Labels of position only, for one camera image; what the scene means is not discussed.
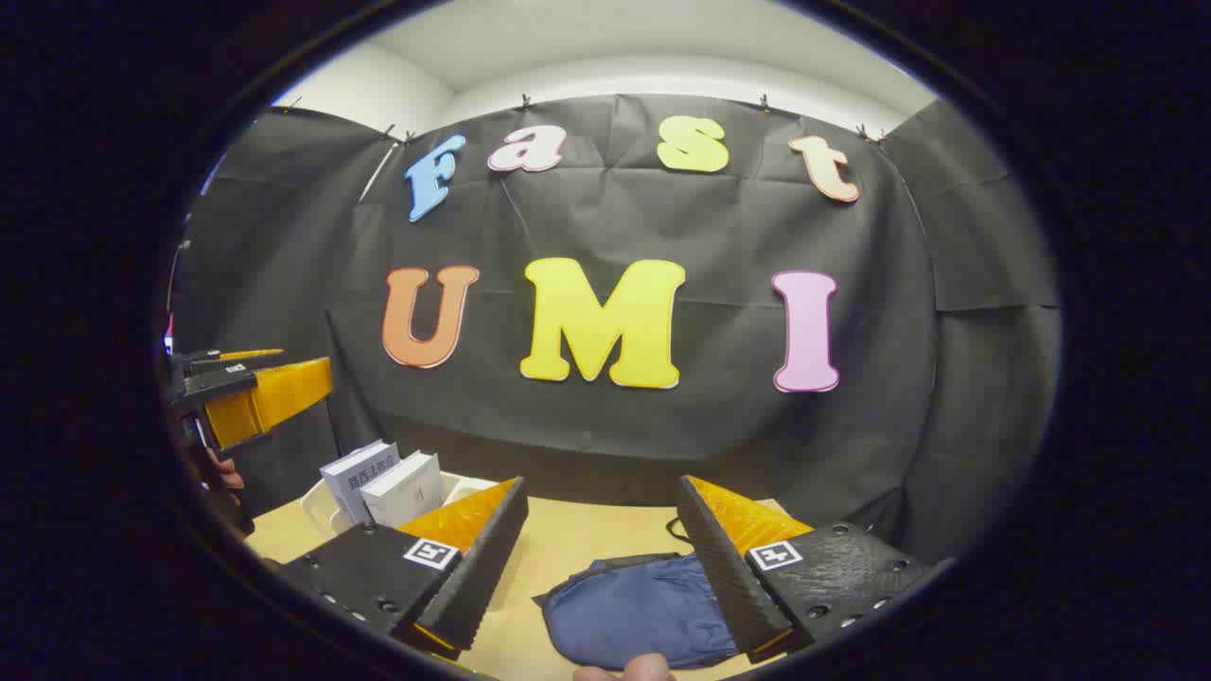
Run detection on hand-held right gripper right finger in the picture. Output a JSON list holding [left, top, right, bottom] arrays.
[[675, 474, 936, 665]]

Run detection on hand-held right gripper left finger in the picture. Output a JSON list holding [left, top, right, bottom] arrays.
[[279, 476, 530, 661]]

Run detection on white bookshelf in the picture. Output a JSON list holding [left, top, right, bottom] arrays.
[[302, 470, 500, 541]]

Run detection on blue schoolbag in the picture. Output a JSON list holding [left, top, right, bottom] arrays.
[[534, 552, 741, 672]]

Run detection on white-covered book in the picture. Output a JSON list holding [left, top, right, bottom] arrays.
[[362, 451, 445, 529]]

